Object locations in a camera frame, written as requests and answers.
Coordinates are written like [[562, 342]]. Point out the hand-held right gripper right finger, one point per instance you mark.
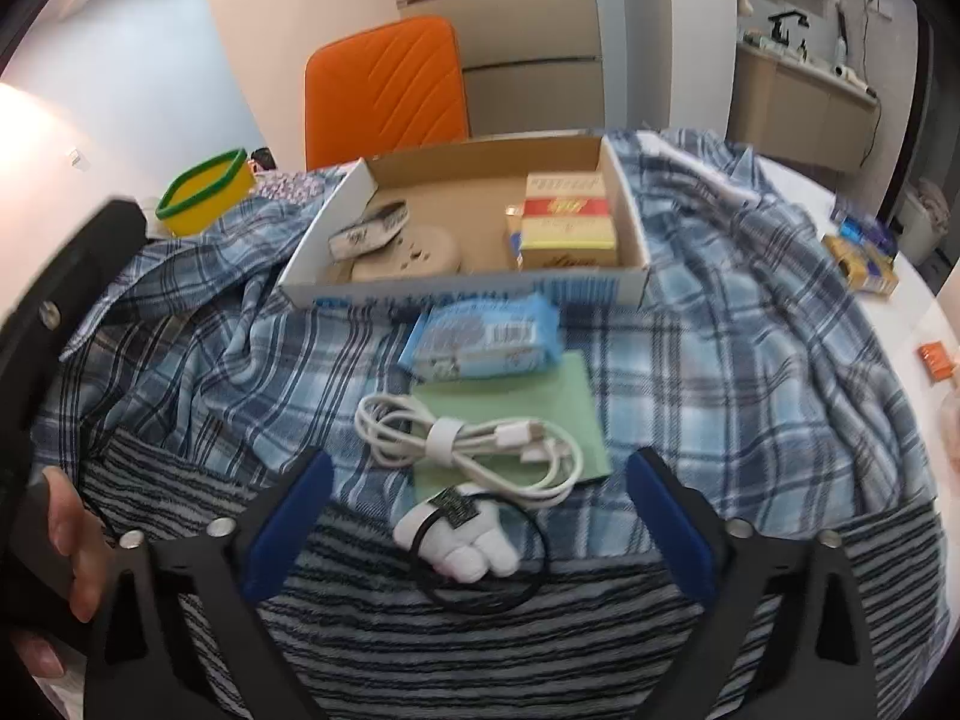
[[675, 532]]

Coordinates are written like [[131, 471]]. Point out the orange packet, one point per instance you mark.
[[939, 361]]

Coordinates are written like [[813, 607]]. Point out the wall outlet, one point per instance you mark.
[[877, 6]]

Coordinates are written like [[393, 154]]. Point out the blue tissue packet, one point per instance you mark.
[[480, 337]]

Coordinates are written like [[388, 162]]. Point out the floral patterned cloth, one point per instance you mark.
[[296, 181]]

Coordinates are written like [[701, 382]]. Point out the white laundry basket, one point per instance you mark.
[[926, 217]]

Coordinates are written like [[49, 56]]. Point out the yellow and red box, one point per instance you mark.
[[566, 232]]

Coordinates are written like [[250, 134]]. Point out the green notepad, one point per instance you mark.
[[570, 405]]

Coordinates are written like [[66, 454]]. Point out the black faucet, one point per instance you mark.
[[786, 26]]

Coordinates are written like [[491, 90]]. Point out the grey striped cloth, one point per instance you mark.
[[487, 652]]

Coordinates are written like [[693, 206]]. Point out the black elastic band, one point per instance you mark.
[[536, 570]]

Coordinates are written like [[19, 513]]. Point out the small blue box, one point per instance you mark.
[[870, 232]]

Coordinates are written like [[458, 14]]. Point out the blue plaid cloth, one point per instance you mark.
[[720, 360]]

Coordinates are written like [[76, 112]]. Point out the small yellow box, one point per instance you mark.
[[862, 270]]

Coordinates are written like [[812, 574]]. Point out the beige socket adapter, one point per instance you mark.
[[420, 255]]

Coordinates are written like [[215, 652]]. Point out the orange chair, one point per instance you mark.
[[386, 86]]

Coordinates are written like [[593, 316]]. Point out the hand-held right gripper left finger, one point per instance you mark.
[[289, 532]]

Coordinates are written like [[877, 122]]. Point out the cardboard box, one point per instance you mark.
[[465, 191]]

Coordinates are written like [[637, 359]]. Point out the yellow bin with green rim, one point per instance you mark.
[[206, 191]]

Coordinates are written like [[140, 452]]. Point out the white hair dryer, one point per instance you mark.
[[851, 79]]

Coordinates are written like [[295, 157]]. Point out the black tissue packet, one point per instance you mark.
[[367, 231]]

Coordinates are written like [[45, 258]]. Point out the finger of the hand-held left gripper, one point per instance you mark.
[[67, 292]]

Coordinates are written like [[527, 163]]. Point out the beige vanity cabinet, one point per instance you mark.
[[802, 112]]

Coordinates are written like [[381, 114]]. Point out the person's left hand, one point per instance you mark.
[[75, 540]]

